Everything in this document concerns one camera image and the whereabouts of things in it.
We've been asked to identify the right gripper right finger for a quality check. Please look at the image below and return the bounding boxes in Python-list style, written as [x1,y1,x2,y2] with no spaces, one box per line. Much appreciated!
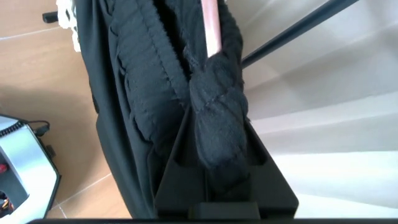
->
[244,119,300,218]

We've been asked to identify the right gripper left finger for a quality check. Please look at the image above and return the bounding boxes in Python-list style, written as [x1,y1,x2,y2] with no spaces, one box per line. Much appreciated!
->
[154,105,208,218]

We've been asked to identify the black shorts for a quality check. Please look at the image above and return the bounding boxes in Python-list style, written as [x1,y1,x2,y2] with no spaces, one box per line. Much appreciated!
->
[55,0,251,218]

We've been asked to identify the pink clothes hanger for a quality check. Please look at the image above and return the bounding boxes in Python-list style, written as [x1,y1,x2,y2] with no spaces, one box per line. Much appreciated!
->
[200,0,223,58]

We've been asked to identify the black clothes rack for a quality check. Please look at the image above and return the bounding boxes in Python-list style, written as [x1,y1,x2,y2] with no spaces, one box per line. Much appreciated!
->
[42,0,360,69]

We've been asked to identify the beige curtain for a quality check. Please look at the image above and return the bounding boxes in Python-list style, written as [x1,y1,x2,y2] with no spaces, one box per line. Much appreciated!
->
[225,0,398,218]

